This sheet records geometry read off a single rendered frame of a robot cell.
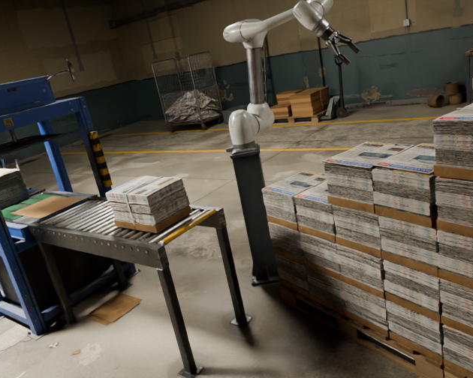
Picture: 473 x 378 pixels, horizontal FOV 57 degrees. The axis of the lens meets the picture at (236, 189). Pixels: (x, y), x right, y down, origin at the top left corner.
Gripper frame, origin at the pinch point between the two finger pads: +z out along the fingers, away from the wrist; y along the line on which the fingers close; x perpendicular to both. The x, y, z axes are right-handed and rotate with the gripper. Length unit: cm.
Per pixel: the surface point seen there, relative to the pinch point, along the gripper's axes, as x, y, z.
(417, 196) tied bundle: 23, 75, 57
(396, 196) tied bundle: 14, 73, 53
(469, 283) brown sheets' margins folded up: 23, 91, 93
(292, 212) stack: -58, 64, 35
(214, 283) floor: -172, 82, 40
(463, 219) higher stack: 36, 82, 71
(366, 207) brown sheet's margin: -5, 72, 51
